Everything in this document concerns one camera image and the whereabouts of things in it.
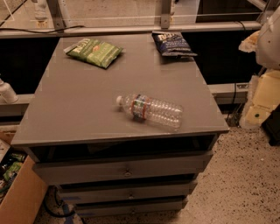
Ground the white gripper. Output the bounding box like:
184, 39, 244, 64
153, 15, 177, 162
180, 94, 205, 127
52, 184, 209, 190
239, 70, 280, 130

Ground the green jalapeno chip bag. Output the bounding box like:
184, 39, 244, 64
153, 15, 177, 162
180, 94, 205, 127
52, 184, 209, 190
64, 38, 123, 69

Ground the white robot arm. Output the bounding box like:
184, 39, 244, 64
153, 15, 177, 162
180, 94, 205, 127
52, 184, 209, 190
239, 8, 280, 129

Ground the dark blue chip bag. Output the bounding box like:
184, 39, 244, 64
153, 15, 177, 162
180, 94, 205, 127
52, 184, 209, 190
151, 32, 196, 57

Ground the clear plastic water bottle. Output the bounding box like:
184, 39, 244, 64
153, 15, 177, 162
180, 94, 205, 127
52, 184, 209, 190
116, 94, 184, 129

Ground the top grey drawer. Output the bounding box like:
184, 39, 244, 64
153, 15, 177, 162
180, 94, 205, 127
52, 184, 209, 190
33, 150, 213, 186

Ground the grey drawer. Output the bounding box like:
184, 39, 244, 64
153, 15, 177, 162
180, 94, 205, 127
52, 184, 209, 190
59, 179, 197, 204
33, 150, 213, 186
75, 196, 187, 217

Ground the bottom grey drawer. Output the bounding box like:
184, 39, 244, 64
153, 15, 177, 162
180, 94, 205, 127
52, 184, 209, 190
75, 196, 187, 217

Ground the grey drawer cabinet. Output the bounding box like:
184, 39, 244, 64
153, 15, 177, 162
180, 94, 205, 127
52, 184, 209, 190
10, 32, 230, 219

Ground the middle grey drawer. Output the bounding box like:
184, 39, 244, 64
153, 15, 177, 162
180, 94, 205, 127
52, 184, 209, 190
59, 179, 197, 204

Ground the white pipe at left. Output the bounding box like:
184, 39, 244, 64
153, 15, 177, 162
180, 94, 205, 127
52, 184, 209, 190
0, 79, 18, 103

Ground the cardboard box with items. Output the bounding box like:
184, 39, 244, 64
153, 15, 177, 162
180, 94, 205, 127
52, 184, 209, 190
0, 130, 49, 224

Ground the black cable on rail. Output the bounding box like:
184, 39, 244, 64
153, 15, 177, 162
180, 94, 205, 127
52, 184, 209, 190
0, 24, 86, 34

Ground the grey metal frame rail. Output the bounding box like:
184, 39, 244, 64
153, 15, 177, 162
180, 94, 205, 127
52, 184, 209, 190
0, 0, 280, 39

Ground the black cable on floor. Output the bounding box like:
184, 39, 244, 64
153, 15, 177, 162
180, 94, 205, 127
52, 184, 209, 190
42, 186, 77, 219

